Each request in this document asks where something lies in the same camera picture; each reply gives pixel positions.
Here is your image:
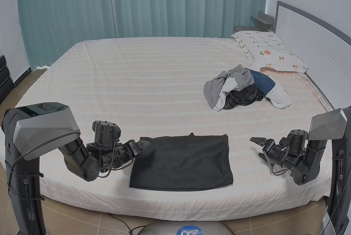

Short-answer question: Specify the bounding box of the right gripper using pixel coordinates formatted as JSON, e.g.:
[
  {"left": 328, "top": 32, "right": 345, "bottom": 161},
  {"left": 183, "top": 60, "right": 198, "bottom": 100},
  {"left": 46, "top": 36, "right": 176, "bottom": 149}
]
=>
[{"left": 250, "top": 137, "right": 289, "bottom": 168}]

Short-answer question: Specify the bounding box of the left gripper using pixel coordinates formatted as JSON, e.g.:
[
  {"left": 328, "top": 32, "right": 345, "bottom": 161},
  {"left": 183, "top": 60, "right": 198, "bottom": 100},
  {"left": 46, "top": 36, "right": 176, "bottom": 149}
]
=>
[{"left": 111, "top": 139, "right": 152, "bottom": 169}]

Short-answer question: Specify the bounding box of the black T-shirt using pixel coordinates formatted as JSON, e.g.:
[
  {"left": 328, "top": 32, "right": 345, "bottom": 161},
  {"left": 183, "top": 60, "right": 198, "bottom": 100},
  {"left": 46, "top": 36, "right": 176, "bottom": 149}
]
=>
[{"left": 129, "top": 132, "right": 234, "bottom": 191}]

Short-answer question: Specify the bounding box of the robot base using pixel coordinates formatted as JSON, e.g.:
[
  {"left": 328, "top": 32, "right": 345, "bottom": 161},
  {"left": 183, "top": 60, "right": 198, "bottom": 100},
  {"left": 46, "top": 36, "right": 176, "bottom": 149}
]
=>
[{"left": 137, "top": 221, "right": 229, "bottom": 235}]

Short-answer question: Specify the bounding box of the pile of clothes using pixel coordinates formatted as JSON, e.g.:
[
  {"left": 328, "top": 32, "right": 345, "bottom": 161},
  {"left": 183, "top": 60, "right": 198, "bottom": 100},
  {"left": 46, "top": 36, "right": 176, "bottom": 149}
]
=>
[{"left": 203, "top": 64, "right": 292, "bottom": 111}]

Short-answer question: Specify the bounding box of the bed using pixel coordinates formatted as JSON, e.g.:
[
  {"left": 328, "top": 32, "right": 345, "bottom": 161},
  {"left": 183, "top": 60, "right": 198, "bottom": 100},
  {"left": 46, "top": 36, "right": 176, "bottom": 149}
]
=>
[{"left": 0, "top": 0, "right": 351, "bottom": 222}]

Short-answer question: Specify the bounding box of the white printed pillow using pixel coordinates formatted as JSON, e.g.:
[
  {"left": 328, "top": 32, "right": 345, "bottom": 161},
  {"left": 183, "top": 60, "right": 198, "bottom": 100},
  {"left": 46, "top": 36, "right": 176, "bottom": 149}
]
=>
[{"left": 230, "top": 30, "right": 308, "bottom": 74}]

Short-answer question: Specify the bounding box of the grey bedside table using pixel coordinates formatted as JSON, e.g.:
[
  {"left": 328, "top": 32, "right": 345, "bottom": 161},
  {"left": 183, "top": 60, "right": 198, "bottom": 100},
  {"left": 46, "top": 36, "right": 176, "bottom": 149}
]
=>
[{"left": 234, "top": 11, "right": 275, "bottom": 33}]

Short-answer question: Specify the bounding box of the black chest of drawers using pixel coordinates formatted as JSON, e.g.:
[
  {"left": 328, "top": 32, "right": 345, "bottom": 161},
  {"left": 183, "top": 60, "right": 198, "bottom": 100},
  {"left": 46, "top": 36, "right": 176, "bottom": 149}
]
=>
[{"left": 0, "top": 55, "right": 15, "bottom": 104}]

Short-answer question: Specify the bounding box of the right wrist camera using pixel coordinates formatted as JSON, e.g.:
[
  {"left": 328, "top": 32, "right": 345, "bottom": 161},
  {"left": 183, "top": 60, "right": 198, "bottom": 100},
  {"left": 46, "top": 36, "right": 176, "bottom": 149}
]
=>
[{"left": 261, "top": 139, "right": 277, "bottom": 158}]

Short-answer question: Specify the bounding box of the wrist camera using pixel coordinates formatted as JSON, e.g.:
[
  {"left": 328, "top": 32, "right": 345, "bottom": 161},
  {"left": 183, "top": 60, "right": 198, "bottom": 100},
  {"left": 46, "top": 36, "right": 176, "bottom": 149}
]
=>
[
  {"left": 127, "top": 140, "right": 143, "bottom": 158},
  {"left": 261, "top": 139, "right": 277, "bottom": 158}
]

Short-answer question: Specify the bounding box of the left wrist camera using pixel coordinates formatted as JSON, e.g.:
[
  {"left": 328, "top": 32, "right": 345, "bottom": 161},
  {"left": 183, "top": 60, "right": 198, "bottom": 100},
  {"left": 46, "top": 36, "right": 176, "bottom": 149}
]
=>
[{"left": 127, "top": 140, "right": 143, "bottom": 158}]

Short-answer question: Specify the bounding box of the black cable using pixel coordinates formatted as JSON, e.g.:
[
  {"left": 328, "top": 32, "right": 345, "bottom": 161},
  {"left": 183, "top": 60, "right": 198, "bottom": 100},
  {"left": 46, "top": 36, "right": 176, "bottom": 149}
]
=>
[
  {"left": 7, "top": 131, "right": 82, "bottom": 193},
  {"left": 106, "top": 213, "right": 146, "bottom": 235}
]

